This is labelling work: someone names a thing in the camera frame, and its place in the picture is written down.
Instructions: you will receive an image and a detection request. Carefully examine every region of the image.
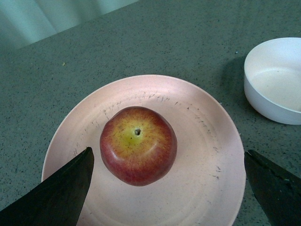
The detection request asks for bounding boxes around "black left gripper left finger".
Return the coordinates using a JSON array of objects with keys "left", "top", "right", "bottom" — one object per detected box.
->
[{"left": 0, "top": 147, "right": 94, "bottom": 226}]

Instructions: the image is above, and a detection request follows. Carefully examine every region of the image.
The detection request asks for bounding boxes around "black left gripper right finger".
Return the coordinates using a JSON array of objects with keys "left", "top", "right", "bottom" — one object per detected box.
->
[{"left": 244, "top": 150, "right": 301, "bottom": 226}]

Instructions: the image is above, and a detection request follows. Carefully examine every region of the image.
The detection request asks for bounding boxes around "red yellow apple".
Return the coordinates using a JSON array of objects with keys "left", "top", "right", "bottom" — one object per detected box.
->
[{"left": 100, "top": 106, "right": 177, "bottom": 186}]

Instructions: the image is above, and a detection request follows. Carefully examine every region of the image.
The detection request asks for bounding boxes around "pink plate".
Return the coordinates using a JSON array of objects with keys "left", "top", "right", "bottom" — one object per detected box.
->
[{"left": 42, "top": 75, "right": 246, "bottom": 226}]

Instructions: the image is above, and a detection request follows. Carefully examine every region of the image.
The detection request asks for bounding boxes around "white curtain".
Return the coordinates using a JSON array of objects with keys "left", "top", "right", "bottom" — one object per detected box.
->
[{"left": 0, "top": 0, "right": 133, "bottom": 54}]

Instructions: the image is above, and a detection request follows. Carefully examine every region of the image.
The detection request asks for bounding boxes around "pale pink bowl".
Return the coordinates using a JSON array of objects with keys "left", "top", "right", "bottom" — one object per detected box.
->
[{"left": 244, "top": 37, "right": 301, "bottom": 125}]

